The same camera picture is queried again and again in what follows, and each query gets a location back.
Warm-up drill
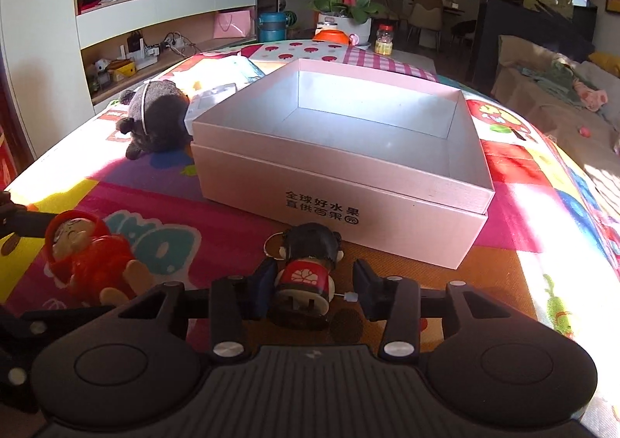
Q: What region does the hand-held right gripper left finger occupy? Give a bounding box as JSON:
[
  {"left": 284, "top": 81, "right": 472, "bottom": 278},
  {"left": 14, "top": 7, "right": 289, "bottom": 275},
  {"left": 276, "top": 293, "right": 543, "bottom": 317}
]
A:
[{"left": 116, "top": 258, "right": 278, "bottom": 361}]

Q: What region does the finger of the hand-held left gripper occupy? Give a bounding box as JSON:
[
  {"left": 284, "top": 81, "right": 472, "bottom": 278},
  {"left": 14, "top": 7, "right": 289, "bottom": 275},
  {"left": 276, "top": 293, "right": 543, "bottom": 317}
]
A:
[
  {"left": 0, "top": 190, "right": 52, "bottom": 256},
  {"left": 0, "top": 305, "right": 122, "bottom": 414}
]

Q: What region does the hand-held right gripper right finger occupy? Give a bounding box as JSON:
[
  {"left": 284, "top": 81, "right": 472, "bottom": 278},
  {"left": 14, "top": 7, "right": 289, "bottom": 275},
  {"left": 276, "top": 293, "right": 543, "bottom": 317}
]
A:
[{"left": 353, "top": 258, "right": 509, "bottom": 361}]

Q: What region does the black-haired wind-up figure toy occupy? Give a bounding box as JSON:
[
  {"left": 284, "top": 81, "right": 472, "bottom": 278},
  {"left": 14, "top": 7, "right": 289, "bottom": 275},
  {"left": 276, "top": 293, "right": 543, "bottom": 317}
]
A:
[{"left": 264, "top": 223, "right": 362, "bottom": 332}]

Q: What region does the red doll toy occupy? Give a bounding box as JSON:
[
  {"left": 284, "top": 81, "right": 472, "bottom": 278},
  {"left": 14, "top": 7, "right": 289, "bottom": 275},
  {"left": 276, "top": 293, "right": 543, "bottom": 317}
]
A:
[{"left": 43, "top": 210, "right": 156, "bottom": 306}]

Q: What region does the white cardboard box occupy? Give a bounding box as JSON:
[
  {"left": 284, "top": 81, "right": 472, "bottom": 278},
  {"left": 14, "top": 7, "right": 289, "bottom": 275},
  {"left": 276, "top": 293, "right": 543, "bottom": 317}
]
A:
[{"left": 190, "top": 58, "right": 496, "bottom": 270}]

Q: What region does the black plush toy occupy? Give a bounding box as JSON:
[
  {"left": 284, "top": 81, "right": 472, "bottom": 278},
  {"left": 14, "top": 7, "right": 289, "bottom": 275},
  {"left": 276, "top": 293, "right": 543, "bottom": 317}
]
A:
[{"left": 116, "top": 79, "right": 195, "bottom": 160}]

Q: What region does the colourful cartoon mat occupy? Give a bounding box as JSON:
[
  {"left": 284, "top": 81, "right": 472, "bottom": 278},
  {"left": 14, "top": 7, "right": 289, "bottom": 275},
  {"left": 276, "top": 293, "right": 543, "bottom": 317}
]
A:
[{"left": 0, "top": 38, "right": 620, "bottom": 438}]

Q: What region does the yellow box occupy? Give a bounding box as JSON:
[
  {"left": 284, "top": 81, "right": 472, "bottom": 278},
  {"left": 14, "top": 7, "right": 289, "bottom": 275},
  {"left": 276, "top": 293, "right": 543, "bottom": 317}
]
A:
[{"left": 107, "top": 59, "right": 136, "bottom": 81}]

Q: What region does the light blue plastic bag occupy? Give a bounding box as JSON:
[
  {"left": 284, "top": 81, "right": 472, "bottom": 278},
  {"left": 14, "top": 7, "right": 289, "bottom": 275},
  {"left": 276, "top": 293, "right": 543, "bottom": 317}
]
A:
[{"left": 179, "top": 55, "right": 265, "bottom": 95}]

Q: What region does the red cloth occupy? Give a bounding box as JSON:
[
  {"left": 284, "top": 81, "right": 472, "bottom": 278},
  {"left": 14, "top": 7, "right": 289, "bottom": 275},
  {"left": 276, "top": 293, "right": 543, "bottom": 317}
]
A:
[{"left": 79, "top": 0, "right": 126, "bottom": 13}]

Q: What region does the beige sofa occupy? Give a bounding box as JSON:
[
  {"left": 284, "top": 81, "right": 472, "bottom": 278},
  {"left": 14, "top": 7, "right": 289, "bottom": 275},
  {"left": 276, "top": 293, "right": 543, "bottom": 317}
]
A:
[{"left": 491, "top": 34, "right": 620, "bottom": 163}]

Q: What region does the red-lidded jar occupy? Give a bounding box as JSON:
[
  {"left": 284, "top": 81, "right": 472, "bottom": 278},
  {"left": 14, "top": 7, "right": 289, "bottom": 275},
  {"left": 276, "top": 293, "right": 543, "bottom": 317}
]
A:
[{"left": 374, "top": 23, "right": 394, "bottom": 56}]

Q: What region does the orange bowl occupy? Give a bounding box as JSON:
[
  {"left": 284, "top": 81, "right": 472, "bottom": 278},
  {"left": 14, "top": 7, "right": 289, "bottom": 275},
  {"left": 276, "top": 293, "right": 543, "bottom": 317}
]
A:
[{"left": 312, "top": 28, "right": 359, "bottom": 48}]

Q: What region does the blue container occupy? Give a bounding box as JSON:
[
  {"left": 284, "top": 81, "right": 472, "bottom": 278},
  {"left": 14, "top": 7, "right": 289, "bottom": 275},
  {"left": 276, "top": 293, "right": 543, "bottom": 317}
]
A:
[{"left": 257, "top": 9, "right": 289, "bottom": 44}]

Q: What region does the white shelf unit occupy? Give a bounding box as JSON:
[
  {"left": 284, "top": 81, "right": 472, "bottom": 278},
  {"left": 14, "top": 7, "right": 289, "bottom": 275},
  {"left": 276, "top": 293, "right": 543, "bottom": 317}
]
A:
[{"left": 72, "top": 0, "right": 260, "bottom": 104}]

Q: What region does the pink gift bag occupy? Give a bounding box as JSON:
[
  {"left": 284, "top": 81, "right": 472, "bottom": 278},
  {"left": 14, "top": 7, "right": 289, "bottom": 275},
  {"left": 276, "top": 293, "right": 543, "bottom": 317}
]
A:
[{"left": 214, "top": 9, "right": 253, "bottom": 38}]

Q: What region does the dark dining chair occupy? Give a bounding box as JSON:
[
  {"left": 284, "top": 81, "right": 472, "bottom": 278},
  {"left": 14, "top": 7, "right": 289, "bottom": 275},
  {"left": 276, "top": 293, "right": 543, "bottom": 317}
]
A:
[{"left": 453, "top": 19, "right": 478, "bottom": 50}]

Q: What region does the green cloth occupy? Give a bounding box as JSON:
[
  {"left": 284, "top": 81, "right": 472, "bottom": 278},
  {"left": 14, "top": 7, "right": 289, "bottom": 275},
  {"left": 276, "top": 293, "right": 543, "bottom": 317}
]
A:
[{"left": 516, "top": 61, "right": 582, "bottom": 100}]

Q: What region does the beige dining chair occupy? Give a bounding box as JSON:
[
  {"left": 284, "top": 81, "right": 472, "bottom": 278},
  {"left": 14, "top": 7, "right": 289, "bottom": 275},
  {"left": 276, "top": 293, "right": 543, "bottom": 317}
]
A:
[{"left": 406, "top": 0, "right": 444, "bottom": 48}]

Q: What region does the pink cloth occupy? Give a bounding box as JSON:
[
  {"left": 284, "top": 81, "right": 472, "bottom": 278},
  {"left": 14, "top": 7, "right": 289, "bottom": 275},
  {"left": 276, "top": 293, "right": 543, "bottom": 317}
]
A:
[{"left": 574, "top": 80, "right": 609, "bottom": 112}]

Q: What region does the black cabinet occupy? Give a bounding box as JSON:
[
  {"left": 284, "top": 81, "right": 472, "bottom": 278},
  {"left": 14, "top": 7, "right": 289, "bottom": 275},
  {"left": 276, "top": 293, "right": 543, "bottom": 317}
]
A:
[{"left": 472, "top": 0, "right": 599, "bottom": 85}]

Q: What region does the yellow cushion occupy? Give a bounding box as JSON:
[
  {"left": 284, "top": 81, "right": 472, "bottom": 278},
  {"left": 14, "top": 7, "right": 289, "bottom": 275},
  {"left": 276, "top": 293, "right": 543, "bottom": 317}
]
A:
[{"left": 588, "top": 52, "right": 620, "bottom": 81}]

